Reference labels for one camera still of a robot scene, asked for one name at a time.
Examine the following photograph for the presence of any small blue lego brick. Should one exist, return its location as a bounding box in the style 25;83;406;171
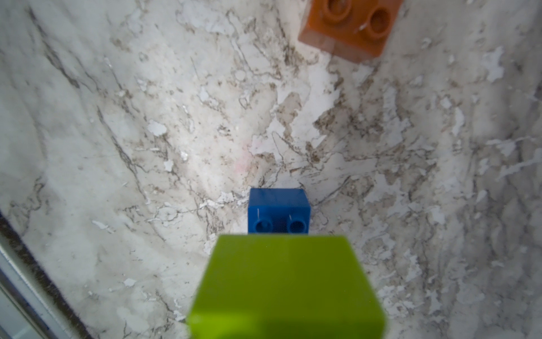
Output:
247;188;311;234

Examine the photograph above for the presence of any green lego brick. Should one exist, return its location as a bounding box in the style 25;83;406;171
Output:
186;234;387;338

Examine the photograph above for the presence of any orange lego brick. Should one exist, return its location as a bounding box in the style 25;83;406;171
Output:
298;0;403;64

